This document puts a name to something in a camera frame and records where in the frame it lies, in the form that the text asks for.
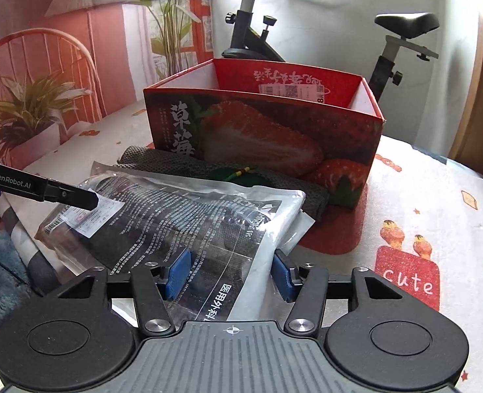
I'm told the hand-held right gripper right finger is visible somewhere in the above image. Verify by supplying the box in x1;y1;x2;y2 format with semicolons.
272;249;414;333

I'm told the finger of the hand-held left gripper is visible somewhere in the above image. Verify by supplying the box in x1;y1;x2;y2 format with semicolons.
45;178;100;211

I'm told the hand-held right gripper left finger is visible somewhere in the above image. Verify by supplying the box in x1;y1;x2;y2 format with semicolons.
57;250;192;335

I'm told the clear bag with barcode label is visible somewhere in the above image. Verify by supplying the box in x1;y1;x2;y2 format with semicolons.
35;174;152;276

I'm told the white plastic packet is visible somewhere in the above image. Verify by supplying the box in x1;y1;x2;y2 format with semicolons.
100;172;316;333

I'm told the grey mesh cloth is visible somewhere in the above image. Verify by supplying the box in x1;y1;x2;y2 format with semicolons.
116;145;331;222

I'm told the green soft item with cord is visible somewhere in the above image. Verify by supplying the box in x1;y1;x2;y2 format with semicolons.
206;165;280;186

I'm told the red strawberry print cardboard box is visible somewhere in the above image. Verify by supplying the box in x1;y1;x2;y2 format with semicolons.
143;58;386;210

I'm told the grey white striped cloth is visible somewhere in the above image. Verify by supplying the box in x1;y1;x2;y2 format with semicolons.
0;192;76;295

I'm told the blue fluffy cloth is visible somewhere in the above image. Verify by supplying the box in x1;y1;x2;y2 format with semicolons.
0;231;35;334

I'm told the printed bed sheet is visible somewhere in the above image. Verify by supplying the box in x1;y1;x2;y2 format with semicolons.
0;99;483;393

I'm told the black exercise bike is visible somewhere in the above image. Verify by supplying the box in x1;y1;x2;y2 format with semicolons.
208;0;441;104

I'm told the wooden panel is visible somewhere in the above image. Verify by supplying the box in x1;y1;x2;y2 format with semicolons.
447;4;483;198

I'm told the printed wall tapestry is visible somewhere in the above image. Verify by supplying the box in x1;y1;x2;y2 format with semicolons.
0;0;214;169

